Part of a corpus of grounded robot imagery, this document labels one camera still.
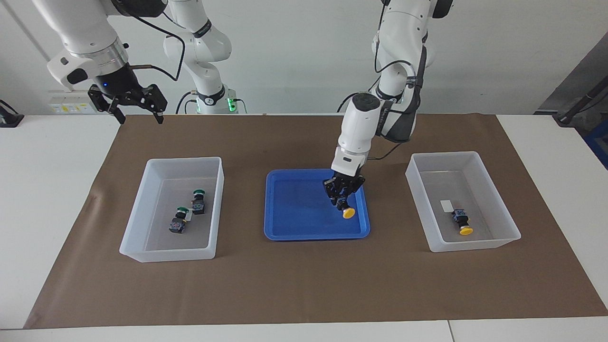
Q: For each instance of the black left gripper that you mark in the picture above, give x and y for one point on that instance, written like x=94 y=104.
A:
x=344 y=185

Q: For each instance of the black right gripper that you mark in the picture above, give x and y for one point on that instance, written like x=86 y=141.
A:
x=118 y=88

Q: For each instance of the yellow push button switch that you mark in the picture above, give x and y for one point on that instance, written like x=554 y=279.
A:
x=461 y=218
x=348 y=213

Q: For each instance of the green push button switch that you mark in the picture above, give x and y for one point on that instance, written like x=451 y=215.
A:
x=177 y=225
x=198 y=204

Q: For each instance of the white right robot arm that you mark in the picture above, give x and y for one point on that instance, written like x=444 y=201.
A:
x=80 y=28

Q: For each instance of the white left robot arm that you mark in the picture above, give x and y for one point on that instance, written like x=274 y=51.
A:
x=361 y=128

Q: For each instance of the blue plastic tray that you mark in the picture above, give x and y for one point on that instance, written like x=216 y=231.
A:
x=299 y=209

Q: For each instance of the brown paper table mat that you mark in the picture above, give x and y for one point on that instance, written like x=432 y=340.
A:
x=304 y=285

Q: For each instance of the small white paper label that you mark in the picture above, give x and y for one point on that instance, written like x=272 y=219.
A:
x=446 y=205
x=188 y=216

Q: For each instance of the translucent white plastic box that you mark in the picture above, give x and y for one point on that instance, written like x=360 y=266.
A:
x=475 y=190
x=156 y=237

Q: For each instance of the black stand pole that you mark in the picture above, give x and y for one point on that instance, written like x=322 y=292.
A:
x=577 y=107

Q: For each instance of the blue crate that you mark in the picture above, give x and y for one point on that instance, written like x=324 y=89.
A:
x=599 y=147

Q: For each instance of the dark grey partition panel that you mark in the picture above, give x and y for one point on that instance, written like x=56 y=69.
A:
x=584 y=71

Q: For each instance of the white wall socket box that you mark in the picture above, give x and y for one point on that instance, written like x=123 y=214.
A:
x=66 y=102

